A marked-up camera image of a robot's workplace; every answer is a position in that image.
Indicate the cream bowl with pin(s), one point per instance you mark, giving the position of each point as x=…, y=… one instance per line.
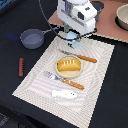
x=122, y=15

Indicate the beige woven placemat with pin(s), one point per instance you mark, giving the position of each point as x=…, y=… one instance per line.
x=37, y=89

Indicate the wooden handled fork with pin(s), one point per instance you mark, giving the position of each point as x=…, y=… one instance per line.
x=66, y=81

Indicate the wooden handled knife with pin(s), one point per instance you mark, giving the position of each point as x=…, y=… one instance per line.
x=80, y=56

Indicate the white toy fish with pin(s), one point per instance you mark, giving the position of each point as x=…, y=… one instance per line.
x=67, y=94

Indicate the small grey saucepan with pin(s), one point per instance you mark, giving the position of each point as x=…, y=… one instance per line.
x=33, y=38

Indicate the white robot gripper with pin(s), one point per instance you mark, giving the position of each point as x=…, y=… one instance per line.
x=78, y=14

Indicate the yellow bread loaf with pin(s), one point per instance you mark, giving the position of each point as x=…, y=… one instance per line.
x=69, y=65

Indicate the red toy sausage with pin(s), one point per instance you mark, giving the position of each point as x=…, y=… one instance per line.
x=21, y=70

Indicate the light blue milk carton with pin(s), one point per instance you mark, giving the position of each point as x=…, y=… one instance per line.
x=72, y=39

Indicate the tan round plate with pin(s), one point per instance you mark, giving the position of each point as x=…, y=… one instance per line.
x=68, y=74

